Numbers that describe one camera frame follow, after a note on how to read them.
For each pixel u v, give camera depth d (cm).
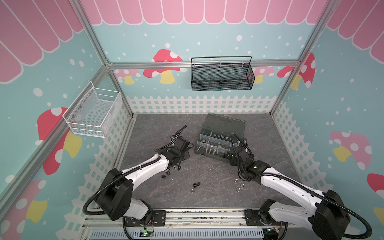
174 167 60
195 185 85
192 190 83
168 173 89
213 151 97
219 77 92
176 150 66
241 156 61
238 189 83
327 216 40
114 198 42
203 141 103
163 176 87
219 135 106
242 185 85
